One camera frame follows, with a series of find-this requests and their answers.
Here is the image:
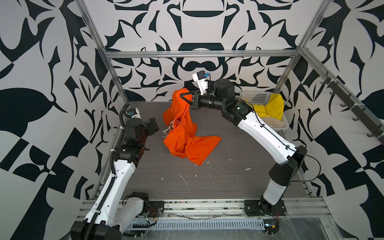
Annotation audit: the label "yellow shorts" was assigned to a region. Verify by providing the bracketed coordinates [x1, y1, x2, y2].
[253, 94, 285, 120]

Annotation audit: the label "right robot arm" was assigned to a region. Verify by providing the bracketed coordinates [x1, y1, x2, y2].
[180, 79, 307, 210]

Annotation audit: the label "orange shorts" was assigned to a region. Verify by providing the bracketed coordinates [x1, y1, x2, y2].
[163, 89, 222, 166]

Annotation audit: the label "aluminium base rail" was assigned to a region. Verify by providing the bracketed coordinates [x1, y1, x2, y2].
[74, 196, 332, 223]

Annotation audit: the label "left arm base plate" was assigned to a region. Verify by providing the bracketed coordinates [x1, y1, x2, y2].
[121, 200, 165, 219]

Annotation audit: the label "aluminium cage frame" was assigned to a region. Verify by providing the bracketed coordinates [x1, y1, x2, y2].
[81, 1, 384, 204]

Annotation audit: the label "white laundry basket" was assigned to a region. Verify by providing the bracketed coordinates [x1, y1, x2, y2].
[240, 91, 289, 131]

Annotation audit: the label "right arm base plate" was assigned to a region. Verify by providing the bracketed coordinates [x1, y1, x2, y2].
[244, 199, 287, 218]

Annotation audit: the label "white slotted cable duct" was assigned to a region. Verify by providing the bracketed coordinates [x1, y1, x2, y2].
[127, 219, 265, 231]

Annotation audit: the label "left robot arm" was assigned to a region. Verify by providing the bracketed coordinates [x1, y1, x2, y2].
[70, 117, 159, 240]

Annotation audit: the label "beige shorts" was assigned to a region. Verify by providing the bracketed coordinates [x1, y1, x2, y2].
[261, 117, 287, 130]

